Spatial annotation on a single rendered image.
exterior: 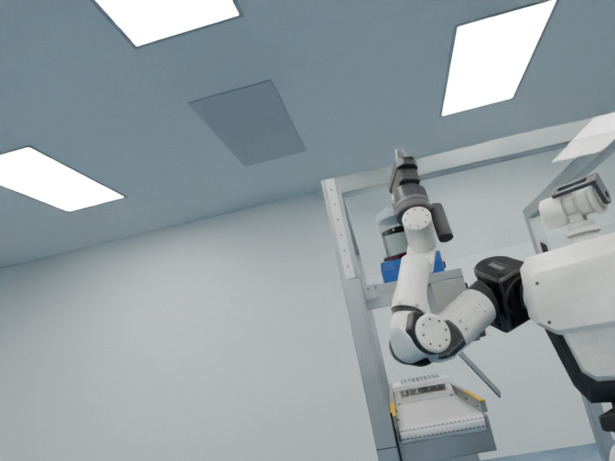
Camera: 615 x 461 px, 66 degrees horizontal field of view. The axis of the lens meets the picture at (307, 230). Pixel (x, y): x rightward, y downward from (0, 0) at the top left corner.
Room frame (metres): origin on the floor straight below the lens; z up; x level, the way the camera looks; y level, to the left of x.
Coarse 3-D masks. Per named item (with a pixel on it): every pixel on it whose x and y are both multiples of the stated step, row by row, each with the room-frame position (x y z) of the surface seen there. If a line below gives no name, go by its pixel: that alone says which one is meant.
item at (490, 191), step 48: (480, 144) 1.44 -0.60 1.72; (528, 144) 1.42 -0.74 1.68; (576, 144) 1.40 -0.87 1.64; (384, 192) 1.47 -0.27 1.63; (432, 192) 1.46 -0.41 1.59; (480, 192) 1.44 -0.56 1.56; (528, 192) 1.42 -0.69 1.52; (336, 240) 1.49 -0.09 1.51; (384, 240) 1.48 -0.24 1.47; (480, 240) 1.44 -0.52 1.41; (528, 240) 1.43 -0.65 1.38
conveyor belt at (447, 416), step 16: (432, 400) 2.08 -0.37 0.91; (448, 400) 1.99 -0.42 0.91; (400, 416) 1.80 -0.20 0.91; (416, 416) 1.73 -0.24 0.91; (432, 416) 1.67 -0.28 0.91; (448, 416) 1.61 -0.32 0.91; (464, 416) 1.56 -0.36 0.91; (480, 416) 1.55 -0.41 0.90; (400, 432) 1.57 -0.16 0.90; (416, 432) 1.56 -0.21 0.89; (432, 432) 1.56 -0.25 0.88; (448, 432) 1.55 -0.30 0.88; (464, 432) 1.55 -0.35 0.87
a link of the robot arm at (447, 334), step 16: (464, 304) 1.05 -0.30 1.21; (480, 304) 1.05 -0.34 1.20; (432, 320) 0.97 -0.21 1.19; (448, 320) 1.01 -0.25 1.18; (464, 320) 1.03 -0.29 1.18; (480, 320) 1.05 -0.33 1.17; (416, 336) 0.96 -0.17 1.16; (432, 336) 0.96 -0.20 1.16; (448, 336) 0.98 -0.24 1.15; (464, 336) 1.02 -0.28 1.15; (432, 352) 0.96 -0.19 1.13; (448, 352) 0.98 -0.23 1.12
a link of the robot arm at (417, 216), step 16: (400, 208) 1.09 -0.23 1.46; (416, 208) 1.05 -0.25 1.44; (432, 208) 1.09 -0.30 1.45; (400, 224) 1.14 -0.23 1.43; (416, 224) 1.03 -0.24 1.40; (432, 224) 1.05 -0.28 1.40; (448, 224) 1.07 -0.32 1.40; (416, 240) 1.07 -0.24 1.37; (432, 240) 1.09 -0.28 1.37; (448, 240) 1.08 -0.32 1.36
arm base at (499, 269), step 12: (480, 264) 1.13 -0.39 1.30; (492, 264) 1.11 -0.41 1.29; (504, 264) 1.09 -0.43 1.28; (516, 264) 1.08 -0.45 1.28; (480, 276) 1.10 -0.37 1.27; (492, 276) 1.07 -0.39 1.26; (504, 276) 1.05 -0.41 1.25; (516, 276) 1.06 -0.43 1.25; (492, 288) 1.08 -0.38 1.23; (504, 288) 1.06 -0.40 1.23; (516, 288) 1.07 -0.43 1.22; (504, 300) 1.08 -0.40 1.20; (516, 300) 1.08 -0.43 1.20; (504, 312) 1.10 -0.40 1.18; (516, 312) 1.10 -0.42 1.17; (492, 324) 1.17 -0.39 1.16; (504, 324) 1.12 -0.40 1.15; (516, 324) 1.12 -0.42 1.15
